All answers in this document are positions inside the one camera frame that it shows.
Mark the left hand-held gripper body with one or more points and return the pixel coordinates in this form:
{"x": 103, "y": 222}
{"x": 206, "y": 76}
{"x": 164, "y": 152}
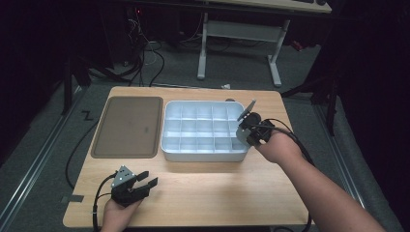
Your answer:
{"x": 122, "y": 180}

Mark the white-legged desk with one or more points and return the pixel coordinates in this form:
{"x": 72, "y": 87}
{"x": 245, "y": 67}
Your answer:
{"x": 241, "y": 30}

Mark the person's right hand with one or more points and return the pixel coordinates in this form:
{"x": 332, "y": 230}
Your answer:
{"x": 280, "y": 148}

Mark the brown tray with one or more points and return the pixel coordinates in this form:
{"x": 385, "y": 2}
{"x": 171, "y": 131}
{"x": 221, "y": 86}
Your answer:
{"x": 129, "y": 127}

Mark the white compartment storage box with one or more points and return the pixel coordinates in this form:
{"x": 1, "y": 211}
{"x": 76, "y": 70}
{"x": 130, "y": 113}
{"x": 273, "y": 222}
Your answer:
{"x": 203, "y": 129}

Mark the black stand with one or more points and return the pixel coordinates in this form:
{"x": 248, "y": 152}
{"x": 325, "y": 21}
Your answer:
{"x": 330, "y": 106}
{"x": 68, "y": 83}

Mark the metal floor rail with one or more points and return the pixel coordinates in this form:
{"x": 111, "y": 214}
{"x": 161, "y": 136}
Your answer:
{"x": 35, "y": 164}
{"x": 349, "y": 180}

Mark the small dark round object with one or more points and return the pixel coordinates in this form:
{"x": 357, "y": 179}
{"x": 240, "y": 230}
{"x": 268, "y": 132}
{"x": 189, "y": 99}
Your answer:
{"x": 230, "y": 99}

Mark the person's left hand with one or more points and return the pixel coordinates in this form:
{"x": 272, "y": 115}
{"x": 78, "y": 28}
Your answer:
{"x": 117, "y": 217}

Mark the small white object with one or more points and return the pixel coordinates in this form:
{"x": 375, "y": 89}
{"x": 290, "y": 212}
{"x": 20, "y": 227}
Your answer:
{"x": 226, "y": 86}

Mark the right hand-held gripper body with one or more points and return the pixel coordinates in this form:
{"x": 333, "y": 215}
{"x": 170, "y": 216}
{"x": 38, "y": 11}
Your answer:
{"x": 256, "y": 127}

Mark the grey tape strip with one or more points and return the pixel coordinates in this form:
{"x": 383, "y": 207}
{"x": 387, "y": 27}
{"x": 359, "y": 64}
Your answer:
{"x": 73, "y": 198}

